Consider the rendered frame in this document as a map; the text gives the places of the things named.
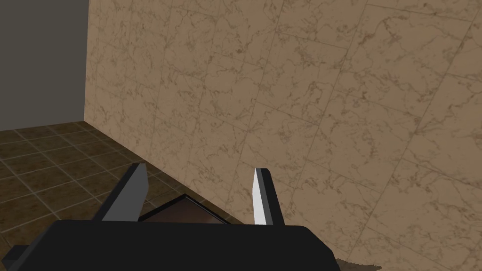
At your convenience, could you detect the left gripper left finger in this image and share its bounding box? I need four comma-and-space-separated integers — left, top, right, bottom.
91, 162, 149, 223

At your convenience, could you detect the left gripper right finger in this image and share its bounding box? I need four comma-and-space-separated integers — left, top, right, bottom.
252, 167, 286, 226

